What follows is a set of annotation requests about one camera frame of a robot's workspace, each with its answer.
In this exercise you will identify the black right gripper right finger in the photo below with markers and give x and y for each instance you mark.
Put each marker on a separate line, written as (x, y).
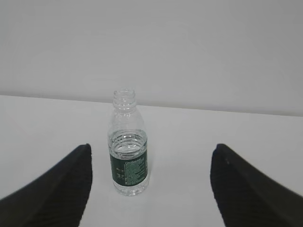
(246, 197)

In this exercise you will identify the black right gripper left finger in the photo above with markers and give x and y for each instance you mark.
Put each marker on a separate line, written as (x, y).
(57, 198)

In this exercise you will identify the clear green-label water bottle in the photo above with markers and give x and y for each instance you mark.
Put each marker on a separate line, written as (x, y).
(127, 145)

